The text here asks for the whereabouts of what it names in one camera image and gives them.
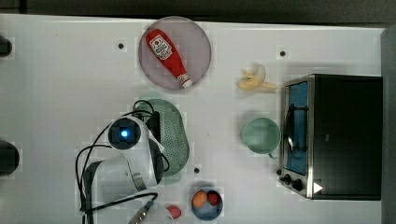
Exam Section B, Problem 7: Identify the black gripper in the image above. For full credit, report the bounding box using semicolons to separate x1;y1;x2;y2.
146;111;161;141

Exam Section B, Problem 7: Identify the green plastic strainer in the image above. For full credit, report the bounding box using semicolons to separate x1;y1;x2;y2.
134;99;190;186

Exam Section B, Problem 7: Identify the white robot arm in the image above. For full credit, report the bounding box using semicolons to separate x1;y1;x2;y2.
79;110;170;224

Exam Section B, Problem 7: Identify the red ketchup bottle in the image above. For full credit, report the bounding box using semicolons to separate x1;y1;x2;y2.
146;29;192;89

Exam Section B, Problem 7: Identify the orange fruit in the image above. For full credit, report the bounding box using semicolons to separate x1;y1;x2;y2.
192;190;207;208

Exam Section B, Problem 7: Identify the grey round plate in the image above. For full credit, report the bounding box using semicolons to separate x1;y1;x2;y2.
138;16;212;91

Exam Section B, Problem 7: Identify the red round fruit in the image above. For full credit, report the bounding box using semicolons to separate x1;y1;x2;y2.
166;205;182;219

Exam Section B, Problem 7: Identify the red fruit in bowl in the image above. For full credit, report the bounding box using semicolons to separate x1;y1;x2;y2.
206;190;221;206

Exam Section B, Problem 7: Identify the peeled yellow banana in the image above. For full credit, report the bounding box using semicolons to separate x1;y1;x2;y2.
238;63;277;91

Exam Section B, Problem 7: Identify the blue bowl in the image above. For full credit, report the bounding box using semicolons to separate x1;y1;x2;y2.
191;187;223;221

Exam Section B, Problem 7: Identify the green cup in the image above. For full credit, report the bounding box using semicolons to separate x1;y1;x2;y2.
240;118;281;160

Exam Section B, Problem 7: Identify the black cylinder lower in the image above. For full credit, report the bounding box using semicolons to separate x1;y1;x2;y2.
0;141;20;176

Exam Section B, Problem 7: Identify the black cylinder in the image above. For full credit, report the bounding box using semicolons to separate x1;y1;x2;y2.
0;141;20;176
0;35;13;57

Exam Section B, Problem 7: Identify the black cylinder upper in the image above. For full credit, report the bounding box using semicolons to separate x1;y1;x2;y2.
0;35;13;57

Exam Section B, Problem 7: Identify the black toaster oven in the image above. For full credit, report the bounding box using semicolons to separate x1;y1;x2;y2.
276;74;383;201

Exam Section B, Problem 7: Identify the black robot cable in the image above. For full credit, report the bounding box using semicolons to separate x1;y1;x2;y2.
74;99;171;224

